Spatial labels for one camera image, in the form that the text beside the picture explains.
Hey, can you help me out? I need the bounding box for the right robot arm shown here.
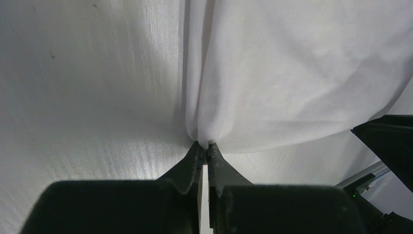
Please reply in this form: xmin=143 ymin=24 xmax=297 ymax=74
xmin=336 ymin=115 xmax=413 ymax=234

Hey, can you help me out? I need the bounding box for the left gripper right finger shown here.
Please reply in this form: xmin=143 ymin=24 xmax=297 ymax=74
xmin=206 ymin=144 xmax=365 ymax=234

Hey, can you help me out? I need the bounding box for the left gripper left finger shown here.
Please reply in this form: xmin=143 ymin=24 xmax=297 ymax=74
xmin=21 ymin=142 xmax=204 ymax=234

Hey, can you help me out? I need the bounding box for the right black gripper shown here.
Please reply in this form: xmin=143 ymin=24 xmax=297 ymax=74
xmin=351 ymin=115 xmax=413 ymax=191

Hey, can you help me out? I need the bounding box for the white t-shirt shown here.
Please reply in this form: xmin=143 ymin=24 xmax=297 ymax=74
xmin=184 ymin=0 xmax=413 ymax=153

